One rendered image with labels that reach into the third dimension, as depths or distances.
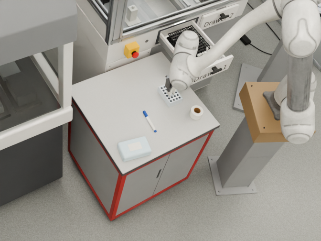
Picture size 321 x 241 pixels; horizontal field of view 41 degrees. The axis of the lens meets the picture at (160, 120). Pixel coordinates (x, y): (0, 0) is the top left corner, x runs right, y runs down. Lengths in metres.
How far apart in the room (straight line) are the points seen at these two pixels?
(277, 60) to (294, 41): 1.70
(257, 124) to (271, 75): 1.20
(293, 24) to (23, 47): 0.97
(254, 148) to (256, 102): 0.34
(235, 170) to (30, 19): 1.73
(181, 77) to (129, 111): 0.49
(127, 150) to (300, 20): 0.99
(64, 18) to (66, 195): 1.50
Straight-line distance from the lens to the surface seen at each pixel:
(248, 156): 2.65
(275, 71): 3.41
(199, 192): 2.97
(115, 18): 2.16
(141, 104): 2.29
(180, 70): 1.88
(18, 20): 1.53
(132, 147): 2.09
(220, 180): 3.04
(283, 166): 3.32
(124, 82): 2.36
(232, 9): 2.76
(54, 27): 1.60
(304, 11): 1.69
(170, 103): 2.28
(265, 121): 2.32
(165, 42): 2.45
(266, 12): 1.84
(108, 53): 2.32
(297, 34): 1.64
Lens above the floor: 2.59
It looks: 54 degrees down
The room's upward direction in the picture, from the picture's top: 19 degrees clockwise
